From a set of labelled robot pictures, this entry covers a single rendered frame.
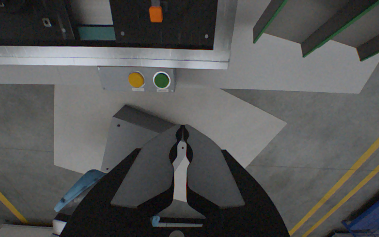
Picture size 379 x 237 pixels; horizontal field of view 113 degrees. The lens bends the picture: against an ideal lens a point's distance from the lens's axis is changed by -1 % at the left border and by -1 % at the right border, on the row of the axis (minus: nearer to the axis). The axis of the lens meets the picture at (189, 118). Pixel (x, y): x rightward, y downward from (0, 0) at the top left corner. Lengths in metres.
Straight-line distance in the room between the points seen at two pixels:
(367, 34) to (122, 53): 0.58
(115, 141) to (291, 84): 0.68
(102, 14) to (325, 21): 0.51
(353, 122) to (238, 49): 2.24
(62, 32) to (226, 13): 0.39
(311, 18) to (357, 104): 2.10
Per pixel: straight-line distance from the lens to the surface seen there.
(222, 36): 0.40
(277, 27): 0.40
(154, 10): 0.28
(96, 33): 0.46
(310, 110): 2.05
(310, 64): 0.65
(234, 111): 0.57
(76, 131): 0.75
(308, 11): 0.39
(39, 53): 0.54
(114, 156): 0.61
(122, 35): 0.40
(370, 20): 0.49
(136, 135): 0.50
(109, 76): 0.44
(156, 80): 0.39
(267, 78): 0.57
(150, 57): 0.40
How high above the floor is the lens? 1.34
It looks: 62 degrees down
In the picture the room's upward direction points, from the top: 178 degrees clockwise
